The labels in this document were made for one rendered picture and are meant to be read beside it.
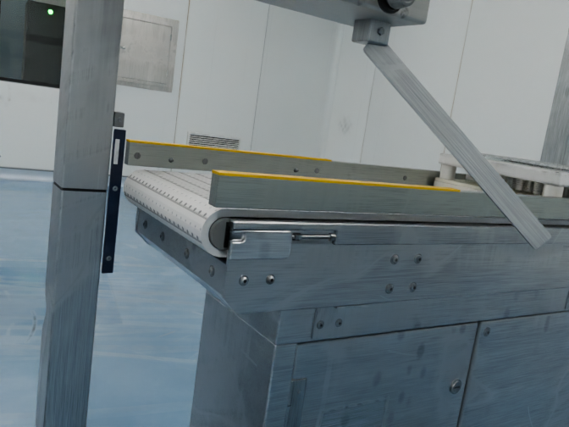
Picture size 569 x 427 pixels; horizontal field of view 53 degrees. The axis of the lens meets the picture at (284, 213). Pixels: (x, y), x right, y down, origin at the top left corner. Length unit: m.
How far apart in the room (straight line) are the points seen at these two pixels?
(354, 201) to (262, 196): 0.12
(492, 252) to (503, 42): 4.06
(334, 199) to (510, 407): 0.62
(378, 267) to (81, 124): 0.42
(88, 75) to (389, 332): 0.52
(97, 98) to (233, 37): 5.32
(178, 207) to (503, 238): 0.46
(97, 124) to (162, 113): 5.05
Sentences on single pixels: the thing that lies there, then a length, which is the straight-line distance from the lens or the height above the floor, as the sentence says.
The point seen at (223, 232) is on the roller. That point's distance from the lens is 0.57.
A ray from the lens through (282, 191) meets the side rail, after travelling 0.58.
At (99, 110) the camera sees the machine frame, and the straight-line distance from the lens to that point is 0.79.
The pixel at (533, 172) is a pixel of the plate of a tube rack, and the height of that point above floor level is 0.86.
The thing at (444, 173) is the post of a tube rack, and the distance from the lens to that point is 1.10.
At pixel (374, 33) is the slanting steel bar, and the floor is 0.99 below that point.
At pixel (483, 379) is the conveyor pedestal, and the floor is 0.52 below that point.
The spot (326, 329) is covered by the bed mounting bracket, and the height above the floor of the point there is 0.64.
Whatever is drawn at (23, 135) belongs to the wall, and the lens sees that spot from 5.64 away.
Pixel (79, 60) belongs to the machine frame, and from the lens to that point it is 0.78.
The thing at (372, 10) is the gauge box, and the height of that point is 1.01.
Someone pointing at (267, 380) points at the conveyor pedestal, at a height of 0.58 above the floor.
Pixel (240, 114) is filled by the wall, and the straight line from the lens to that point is 6.11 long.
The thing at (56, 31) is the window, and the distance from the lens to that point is 5.66.
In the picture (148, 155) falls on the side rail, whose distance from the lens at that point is 0.80.
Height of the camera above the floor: 0.90
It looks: 10 degrees down
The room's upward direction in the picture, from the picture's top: 8 degrees clockwise
